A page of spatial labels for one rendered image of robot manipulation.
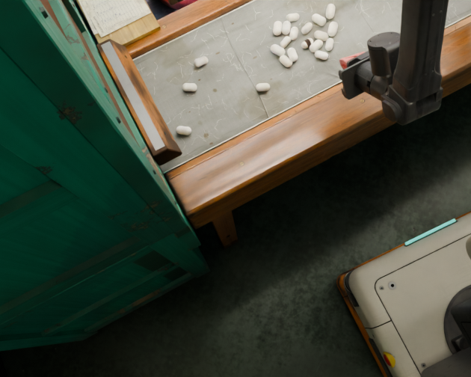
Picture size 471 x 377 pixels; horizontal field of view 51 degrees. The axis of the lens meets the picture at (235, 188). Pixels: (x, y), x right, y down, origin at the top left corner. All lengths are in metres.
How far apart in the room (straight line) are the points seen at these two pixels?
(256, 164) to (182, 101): 0.24
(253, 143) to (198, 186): 0.16
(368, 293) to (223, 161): 0.69
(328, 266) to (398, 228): 0.30
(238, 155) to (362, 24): 0.46
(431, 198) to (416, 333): 0.58
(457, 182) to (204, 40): 1.17
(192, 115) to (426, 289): 0.89
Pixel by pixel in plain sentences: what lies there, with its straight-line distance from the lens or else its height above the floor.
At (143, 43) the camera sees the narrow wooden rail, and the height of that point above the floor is 0.76.
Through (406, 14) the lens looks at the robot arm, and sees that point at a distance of 0.79.
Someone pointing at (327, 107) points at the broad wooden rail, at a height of 0.77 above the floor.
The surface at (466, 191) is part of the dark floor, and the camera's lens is 2.03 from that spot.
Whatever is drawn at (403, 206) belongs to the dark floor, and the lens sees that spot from 1.93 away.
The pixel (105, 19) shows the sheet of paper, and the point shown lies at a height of 0.78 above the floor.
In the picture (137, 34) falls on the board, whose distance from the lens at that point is 1.25.
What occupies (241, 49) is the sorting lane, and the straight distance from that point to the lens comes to 1.24.
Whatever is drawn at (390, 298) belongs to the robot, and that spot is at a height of 0.28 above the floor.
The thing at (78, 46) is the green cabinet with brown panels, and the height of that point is 1.27.
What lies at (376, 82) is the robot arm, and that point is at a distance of 0.96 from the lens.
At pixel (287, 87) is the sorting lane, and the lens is 1.20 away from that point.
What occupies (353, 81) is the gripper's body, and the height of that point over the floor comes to 0.92.
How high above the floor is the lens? 1.81
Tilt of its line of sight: 75 degrees down
